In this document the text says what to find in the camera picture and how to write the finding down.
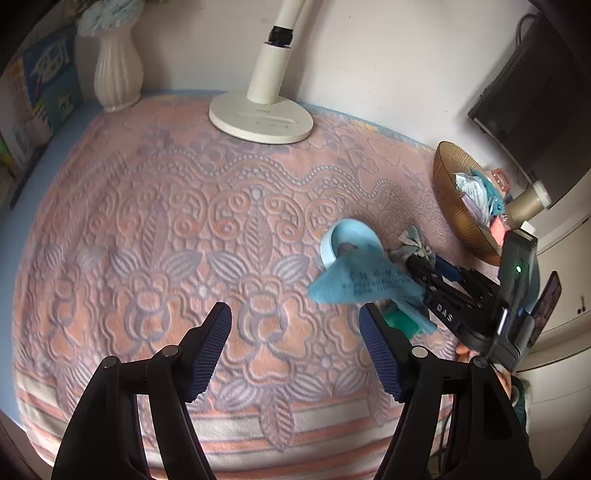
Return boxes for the grey blue fabric bow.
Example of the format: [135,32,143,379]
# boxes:
[388,225,437,267]

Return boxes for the green mesh scrunchie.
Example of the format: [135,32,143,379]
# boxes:
[383,304,423,340]

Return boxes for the light blue cleaning cloth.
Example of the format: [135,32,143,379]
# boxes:
[308,248,437,334]

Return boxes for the teal cloth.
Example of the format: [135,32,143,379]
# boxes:
[468,168,506,227]

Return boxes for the light blue tape roll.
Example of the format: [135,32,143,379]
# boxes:
[320,218,384,269]

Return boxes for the coral pink pouch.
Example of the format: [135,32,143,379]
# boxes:
[489,215,510,247]

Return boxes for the person hand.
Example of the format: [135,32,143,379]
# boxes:
[454,345,521,407]

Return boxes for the gold cylinder bottle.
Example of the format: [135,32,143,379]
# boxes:
[506,181,552,229]

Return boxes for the brown ribbed glass bowl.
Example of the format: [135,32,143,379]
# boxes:
[433,141,502,266]

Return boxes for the black monitor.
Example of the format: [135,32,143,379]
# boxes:
[468,0,590,203]

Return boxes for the pink patterned towel mat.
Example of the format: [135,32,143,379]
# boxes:
[12,96,495,479]

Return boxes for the white desk lamp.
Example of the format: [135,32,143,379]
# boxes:
[208,0,314,145]

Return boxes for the black pen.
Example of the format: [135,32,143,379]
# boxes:
[9,145,46,210]

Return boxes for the white colourful spine book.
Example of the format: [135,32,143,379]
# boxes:
[1,60,35,172]

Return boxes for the white ribbed vase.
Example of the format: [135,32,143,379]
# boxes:
[94,25,143,113]

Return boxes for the blue cover workbook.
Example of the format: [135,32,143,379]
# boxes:
[21,23,83,145]

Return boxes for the blue white artificial flowers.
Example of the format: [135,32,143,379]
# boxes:
[77,0,144,37]

